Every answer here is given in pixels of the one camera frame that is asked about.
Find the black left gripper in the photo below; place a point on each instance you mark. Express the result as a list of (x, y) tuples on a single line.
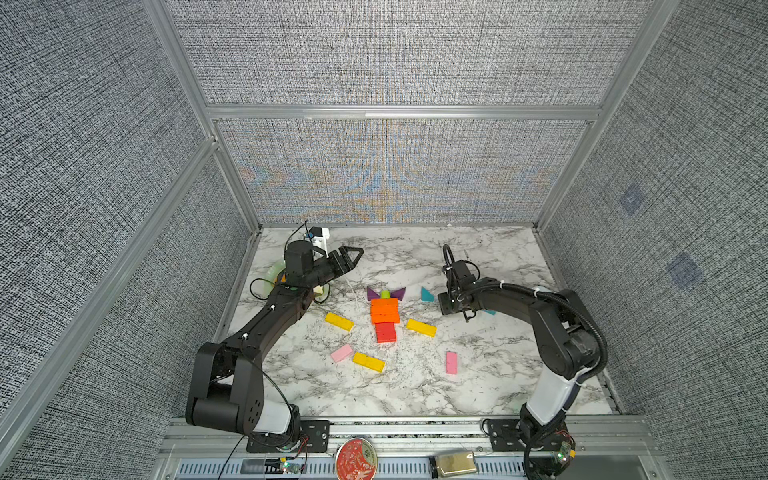
[(344, 260)]

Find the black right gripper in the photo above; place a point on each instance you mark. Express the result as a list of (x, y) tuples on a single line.
[(443, 306)]

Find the purple triangle block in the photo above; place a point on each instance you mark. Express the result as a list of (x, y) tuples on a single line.
[(372, 294), (398, 293)]

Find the orange block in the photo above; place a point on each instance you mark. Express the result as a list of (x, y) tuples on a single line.
[(381, 319), (388, 303), (380, 310)]

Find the red block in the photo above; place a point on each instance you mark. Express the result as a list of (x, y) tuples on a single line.
[(385, 329), (382, 338)]

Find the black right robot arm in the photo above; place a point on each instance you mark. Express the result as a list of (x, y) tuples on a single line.
[(571, 347)]

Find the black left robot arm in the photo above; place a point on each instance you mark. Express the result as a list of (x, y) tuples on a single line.
[(227, 391)]

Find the yellow block centre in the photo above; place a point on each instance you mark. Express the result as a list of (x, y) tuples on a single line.
[(421, 328)]

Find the yellow block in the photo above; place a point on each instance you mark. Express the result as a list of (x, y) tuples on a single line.
[(368, 362), (421, 328), (339, 321)]

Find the yellow block left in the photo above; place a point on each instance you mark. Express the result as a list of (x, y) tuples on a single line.
[(339, 321)]

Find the green wavy plate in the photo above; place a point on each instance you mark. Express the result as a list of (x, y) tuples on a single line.
[(276, 274)]

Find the pink block right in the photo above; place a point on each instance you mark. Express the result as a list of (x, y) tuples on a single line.
[(451, 363)]

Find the pink block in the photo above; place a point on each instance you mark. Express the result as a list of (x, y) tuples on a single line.
[(451, 363), (342, 353)]

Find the pink block left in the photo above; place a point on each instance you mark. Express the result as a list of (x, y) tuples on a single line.
[(342, 353)]

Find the yellow block near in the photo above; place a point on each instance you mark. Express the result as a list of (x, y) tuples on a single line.
[(368, 362)]

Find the gold metal box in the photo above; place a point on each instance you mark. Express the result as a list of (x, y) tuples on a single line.
[(452, 464)]

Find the red round tin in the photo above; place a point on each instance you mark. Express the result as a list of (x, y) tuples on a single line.
[(356, 459)]

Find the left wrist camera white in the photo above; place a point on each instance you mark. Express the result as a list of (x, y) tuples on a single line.
[(319, 237)]

